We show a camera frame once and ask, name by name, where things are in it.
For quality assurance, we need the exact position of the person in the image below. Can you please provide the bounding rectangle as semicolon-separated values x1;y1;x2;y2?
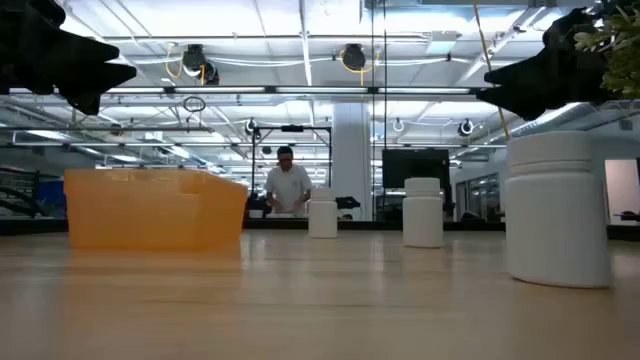
263;145;313;216

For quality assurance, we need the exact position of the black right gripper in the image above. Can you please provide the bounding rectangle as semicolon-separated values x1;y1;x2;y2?
476;6;614;122

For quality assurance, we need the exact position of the thin black hanging cable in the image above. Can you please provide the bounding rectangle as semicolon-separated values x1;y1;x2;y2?
382;0;388;151
370;0;376;222

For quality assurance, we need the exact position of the orange translucent plastic basket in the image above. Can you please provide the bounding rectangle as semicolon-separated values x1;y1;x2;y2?
63;168;249;251

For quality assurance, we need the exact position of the hanging black cable loop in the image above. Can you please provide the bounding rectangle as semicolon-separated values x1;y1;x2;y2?
182;95;208;114

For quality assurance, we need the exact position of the long ceiling light bar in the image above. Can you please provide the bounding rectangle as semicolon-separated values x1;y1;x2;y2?
0;85;501;97

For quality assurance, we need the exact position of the black monitor screen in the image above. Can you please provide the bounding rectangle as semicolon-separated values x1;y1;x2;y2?
381;148;452;221

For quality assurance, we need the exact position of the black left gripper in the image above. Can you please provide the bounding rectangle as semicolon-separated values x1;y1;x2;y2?
0;0;138;116

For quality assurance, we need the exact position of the black metal gantry frame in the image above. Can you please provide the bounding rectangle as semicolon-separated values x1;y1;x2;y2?
250;124;333;211

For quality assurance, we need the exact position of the black metal rack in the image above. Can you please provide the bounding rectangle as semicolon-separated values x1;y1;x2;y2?
0;167;42;219

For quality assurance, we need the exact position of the green artificial potted plant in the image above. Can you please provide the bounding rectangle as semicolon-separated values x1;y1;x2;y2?
573;4;640;99

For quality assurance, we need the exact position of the white building pillar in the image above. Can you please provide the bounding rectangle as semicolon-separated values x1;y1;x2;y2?
331;102;374;222

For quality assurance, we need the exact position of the yellow hanging cable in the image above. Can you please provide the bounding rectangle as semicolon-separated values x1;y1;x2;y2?
471;0;513;143

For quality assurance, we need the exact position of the blue plastic bin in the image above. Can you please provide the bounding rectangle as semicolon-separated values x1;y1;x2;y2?
36;179;68;218

